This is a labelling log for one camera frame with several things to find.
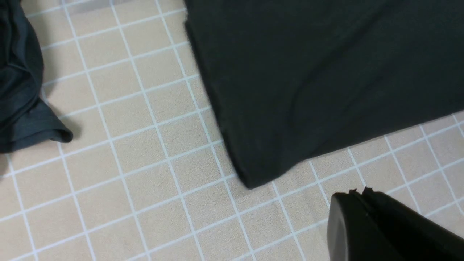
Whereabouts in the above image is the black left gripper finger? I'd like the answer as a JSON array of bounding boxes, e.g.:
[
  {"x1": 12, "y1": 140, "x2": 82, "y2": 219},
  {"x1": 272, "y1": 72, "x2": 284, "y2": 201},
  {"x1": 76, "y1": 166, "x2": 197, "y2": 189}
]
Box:
[{"x1": 327, "y1": 188, "x2": 464, "y2": 261}]

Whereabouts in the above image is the dark gray long-sleeve top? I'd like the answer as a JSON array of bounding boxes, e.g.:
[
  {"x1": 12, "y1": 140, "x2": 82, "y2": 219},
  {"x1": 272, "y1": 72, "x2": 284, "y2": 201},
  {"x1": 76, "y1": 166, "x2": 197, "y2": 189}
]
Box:
[{"x1": 185, "y1": 0, "x2": 464, "y2": 189}]

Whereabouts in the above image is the beige checkered tablecloth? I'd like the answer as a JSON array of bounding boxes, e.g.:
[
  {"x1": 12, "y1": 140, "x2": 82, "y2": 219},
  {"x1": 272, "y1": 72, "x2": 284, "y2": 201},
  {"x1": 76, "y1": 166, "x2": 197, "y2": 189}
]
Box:
[{"x1": 0, "y1": 0, "x2": 463, "y2": 261}]

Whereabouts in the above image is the dark teal garment in pile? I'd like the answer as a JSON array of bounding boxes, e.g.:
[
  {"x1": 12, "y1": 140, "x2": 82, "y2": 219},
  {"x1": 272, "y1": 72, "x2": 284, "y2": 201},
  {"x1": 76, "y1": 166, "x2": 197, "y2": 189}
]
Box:
[{"x1": 0, "y1": 0, "x2": 73, "y2": 154}]

